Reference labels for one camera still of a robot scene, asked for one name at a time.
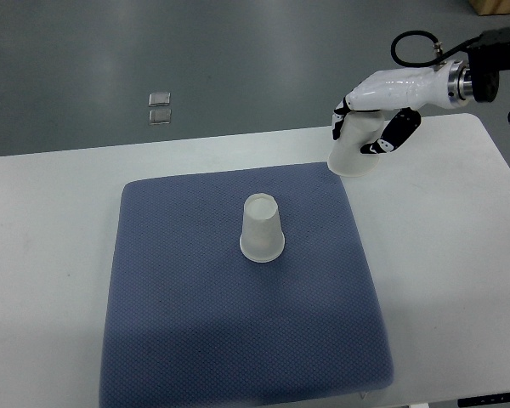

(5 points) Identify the metal floor plate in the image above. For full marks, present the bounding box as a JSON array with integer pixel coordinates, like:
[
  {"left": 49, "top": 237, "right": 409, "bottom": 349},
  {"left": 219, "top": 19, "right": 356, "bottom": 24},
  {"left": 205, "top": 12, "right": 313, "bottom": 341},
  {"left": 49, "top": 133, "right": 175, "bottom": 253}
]
[
  {"left": 148, "top": 91, "right": 171, "bottom": 107},
  {"left": 149, "top": 108, "right": 172, "bottom": 125}
]

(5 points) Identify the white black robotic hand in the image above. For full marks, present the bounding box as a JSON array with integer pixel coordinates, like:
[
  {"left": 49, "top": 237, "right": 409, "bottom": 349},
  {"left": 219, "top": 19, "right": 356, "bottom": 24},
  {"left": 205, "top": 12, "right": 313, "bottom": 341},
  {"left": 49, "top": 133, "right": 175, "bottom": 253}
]
[{"left": 332, "top": 60, "right": 473, "bottom": 155}]

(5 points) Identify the white paper cup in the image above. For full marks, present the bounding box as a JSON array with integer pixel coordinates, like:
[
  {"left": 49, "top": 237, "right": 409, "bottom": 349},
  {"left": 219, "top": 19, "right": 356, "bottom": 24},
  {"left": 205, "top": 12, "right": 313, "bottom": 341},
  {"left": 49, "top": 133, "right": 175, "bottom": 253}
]
[
  {"left": 327, "top": 111, "right": 384, "bottom": 177},
  {"left": 239, "top": 193, "right": 286, "bottom": 263}
]

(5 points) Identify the upper metal floor plate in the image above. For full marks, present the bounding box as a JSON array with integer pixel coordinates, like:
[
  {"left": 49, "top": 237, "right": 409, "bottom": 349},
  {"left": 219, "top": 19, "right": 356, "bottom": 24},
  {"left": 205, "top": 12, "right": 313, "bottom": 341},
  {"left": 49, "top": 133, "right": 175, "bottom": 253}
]
[{"left": 148, "top": 91, "right": 171, "bottom": 107}]

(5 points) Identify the lower metal floor plate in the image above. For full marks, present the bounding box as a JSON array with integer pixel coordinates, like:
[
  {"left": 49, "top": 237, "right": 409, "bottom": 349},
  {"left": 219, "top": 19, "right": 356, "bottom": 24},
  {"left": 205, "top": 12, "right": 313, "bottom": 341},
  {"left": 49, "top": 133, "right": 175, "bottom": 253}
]
[{"left": 149, "top": 108, "right": 172, "bottom": 125}]

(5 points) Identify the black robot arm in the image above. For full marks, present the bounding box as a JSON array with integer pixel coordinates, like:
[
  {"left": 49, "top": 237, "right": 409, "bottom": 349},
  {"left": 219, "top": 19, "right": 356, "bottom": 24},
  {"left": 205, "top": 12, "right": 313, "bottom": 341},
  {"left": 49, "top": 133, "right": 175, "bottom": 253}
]
[{"left": 466, "top": 27, "right": 510, "bottom": 124}]

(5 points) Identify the blue grey fabric cushion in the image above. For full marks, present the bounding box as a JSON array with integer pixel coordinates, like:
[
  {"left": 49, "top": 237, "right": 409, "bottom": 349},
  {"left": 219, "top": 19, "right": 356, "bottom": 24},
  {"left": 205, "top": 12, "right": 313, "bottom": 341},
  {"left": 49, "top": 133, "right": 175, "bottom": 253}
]
[{"left": 99, "top": 162, "right": 394, "bottom": 407}]

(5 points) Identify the wooden box corner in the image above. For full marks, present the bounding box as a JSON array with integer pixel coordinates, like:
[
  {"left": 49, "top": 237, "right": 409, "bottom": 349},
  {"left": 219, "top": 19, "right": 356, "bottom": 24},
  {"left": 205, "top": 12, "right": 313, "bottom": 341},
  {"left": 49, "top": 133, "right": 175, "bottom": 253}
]
[{"left": 468, "top": 0, "right": 510, "bottom": 16}]

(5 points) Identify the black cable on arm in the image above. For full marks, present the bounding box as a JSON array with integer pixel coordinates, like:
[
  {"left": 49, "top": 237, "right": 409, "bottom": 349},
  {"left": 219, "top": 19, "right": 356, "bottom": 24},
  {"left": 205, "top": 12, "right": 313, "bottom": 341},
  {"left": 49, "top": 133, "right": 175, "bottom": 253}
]
[{"left": 390, "top": 30, "right": 481, "bottom": 69}]

